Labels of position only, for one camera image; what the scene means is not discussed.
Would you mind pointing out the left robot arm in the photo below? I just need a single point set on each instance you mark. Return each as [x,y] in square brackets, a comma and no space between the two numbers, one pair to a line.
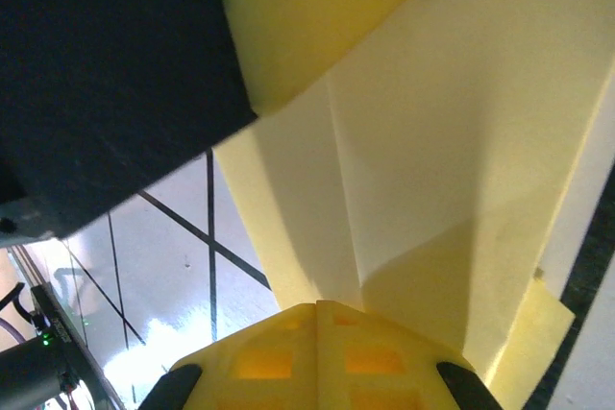
[29,371]

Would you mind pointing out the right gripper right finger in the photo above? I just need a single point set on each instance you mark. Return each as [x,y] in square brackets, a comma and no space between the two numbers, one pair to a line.
[375,362]

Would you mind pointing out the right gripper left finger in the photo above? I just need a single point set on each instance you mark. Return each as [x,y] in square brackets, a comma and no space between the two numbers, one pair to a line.
[259,367]

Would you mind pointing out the yellow paper sheet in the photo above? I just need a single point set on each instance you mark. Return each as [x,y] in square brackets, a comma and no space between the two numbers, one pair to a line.
[408,141]

